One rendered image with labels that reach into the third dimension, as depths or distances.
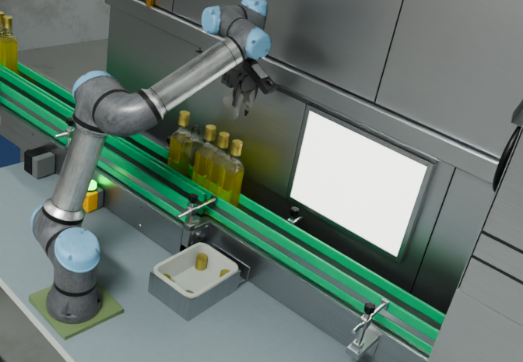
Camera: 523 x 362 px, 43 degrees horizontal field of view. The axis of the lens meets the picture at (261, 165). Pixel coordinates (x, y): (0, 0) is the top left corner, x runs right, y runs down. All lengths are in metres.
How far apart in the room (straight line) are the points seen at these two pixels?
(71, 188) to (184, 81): 0.44
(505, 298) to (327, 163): 0.76
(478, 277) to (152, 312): 0.95
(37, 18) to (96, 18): 0.54
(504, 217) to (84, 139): 1.04
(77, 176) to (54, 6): 3.99
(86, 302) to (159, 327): 0.22
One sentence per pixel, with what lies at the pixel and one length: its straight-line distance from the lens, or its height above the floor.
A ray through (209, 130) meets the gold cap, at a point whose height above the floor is 1.16.
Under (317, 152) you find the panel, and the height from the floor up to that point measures 1.19.
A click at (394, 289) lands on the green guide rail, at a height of 0.95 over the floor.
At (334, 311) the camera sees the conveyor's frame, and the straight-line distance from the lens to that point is 2.00.
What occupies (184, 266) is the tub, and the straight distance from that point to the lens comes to 2.13.
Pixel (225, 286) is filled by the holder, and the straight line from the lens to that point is 2.06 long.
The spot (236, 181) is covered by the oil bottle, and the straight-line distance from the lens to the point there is 2.12.
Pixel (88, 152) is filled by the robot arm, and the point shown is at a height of 1.21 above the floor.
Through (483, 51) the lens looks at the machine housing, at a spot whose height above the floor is 1.64.
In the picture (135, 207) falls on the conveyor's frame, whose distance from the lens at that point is 2.28.
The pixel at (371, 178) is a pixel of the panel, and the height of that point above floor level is 1.19.
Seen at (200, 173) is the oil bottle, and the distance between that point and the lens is 2.19.
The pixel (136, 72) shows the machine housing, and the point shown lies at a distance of 2.57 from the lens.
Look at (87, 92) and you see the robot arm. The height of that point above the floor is 1.38.
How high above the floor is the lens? 2.11
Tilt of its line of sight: 29 degrees down
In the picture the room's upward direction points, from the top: 11 degrees clockwise
